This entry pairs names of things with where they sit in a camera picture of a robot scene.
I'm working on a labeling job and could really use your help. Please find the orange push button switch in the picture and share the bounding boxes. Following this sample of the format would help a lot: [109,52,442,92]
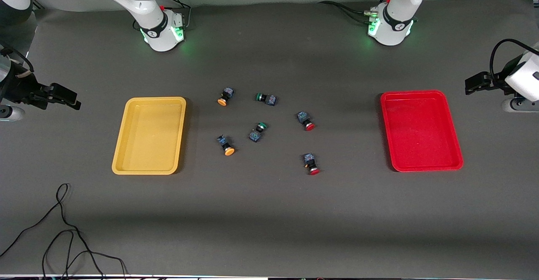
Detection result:
[217,87,235,107]
[216,135,236,157]

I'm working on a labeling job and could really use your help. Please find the red push button switch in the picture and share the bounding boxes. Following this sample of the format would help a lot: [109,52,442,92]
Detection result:
[303,153,320,176]
[297,111,315,131]

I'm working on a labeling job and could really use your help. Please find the red plastic tray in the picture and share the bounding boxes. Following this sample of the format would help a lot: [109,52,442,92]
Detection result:
[380,90,464,173]

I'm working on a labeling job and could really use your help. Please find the yellow plastic tray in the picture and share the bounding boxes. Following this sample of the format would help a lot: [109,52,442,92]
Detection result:
[112,97,187,175]

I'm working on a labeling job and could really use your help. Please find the dark grey table mat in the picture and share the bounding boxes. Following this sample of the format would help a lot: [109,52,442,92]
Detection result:
[0,0,539,278]

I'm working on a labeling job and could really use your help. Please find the thin black loose cable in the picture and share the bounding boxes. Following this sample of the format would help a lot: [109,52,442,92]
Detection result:
[0,183,128,280]

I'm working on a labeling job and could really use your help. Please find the black right arm base cables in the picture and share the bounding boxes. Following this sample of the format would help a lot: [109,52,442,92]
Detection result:
[158,0,192,30]

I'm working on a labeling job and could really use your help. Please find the black arm base cables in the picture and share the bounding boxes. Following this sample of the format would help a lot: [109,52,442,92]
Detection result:
[318,0,395,24]
[158,0,192,30]

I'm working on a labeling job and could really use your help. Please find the black left arm base cables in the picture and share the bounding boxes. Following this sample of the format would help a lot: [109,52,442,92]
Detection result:
[318,0,395,24]

